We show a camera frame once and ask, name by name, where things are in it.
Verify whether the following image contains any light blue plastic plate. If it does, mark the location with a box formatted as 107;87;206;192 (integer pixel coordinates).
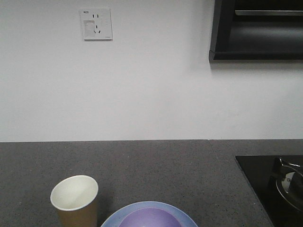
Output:
102;201;197;227

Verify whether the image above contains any black range hood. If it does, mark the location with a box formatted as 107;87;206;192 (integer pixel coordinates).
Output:
209;0;303;61

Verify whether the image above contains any white wall power socket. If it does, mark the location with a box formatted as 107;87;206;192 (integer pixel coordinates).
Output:
79;8;113;41

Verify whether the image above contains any black glass gas stove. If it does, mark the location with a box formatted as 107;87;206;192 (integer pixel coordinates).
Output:
236;155;303;227

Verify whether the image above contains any black stove burner grate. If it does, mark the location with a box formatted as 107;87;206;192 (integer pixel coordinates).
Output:
272;157;303;212

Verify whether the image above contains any brown paper cup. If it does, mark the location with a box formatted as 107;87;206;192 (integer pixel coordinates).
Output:
50;175;98;227

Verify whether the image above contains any purple plastic bowl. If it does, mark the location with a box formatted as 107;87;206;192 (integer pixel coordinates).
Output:
119;208;181;227

